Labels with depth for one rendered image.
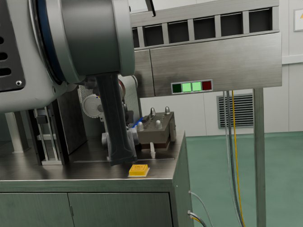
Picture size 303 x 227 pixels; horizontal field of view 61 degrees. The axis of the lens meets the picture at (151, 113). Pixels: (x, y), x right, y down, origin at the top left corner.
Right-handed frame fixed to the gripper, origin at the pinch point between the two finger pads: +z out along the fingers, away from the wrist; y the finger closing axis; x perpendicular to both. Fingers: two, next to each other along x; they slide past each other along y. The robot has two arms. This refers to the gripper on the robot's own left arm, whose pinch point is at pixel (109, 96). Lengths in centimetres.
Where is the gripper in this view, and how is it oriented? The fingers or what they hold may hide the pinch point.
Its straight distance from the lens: 133.1
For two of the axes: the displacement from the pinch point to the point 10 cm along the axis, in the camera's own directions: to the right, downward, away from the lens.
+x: 0.7, -8.9, 4.4
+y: 9.9, 0.0, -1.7
